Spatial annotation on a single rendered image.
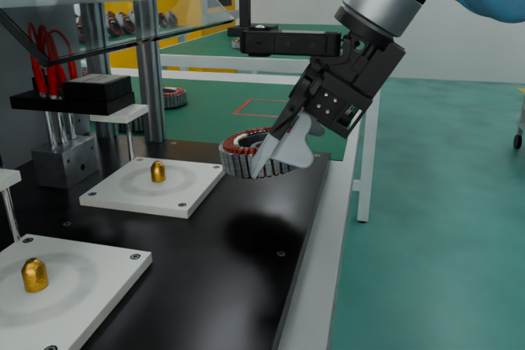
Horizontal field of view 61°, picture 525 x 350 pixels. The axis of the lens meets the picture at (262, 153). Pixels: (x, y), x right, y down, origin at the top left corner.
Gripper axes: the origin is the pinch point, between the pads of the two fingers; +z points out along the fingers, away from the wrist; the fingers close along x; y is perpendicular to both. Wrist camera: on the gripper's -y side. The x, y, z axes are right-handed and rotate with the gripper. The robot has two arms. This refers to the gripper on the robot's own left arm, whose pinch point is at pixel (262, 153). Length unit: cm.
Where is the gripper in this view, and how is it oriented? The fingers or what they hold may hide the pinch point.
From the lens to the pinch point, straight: 56.8
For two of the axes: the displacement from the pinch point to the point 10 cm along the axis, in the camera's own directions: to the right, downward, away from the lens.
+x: 2.4, -3.4, 9.1
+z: -4.9, 7.7, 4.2
